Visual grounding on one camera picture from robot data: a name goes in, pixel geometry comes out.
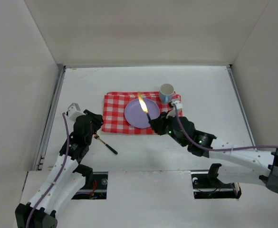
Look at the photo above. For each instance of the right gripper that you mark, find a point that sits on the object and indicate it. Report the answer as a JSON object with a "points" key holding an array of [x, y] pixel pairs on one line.
{"points": [[159, 122]]}

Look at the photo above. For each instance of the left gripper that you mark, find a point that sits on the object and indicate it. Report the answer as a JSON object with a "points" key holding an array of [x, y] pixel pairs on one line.
{"points": [[92, 119]]}

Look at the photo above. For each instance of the gold fork green handle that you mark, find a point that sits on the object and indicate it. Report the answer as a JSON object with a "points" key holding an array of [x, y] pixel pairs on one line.
{"points": [[97, 137]]}

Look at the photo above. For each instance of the red checkered cloth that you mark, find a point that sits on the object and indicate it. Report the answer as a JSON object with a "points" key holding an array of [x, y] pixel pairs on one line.
{"points": [[114, 112]]}

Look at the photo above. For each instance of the gold knife green handle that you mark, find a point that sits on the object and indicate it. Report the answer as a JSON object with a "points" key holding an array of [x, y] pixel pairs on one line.
{"points": [[143, 105]]}

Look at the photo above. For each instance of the purple plate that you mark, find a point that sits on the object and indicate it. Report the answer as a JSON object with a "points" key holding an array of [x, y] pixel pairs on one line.
{"points": [[136, 117]]}

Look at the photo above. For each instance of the blue mug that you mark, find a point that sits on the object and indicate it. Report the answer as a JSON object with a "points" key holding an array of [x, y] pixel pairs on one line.
{"points": [[166, 93]]}

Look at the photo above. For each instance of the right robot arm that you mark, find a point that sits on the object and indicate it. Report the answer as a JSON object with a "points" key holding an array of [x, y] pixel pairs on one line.
{"points": [[251, 165]]}

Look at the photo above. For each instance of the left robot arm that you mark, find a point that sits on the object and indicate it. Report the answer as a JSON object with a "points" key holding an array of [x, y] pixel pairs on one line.
{"points": [[67, 176]]}

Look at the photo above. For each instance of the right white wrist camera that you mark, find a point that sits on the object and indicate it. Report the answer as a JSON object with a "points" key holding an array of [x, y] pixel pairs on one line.
{"points": [[176, 105]]}

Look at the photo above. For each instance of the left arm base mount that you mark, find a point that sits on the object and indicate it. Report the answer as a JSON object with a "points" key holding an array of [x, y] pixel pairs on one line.
{"points": [[94, 189]]}

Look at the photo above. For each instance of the left aluminium rail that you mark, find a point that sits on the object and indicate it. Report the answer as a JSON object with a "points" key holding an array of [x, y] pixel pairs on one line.
{"points": [[42, 147]]}

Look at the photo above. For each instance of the aluminium rail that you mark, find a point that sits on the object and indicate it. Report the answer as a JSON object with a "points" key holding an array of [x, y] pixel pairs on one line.
{"points": [[230, 72], [42, 147]]}

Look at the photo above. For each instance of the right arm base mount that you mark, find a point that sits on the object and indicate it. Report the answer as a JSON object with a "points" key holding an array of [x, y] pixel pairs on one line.
{"points": [[206, 185]]}

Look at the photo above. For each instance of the right aluminium rail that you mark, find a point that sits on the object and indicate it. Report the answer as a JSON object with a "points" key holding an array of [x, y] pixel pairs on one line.
{"points": [[230, 72]]}

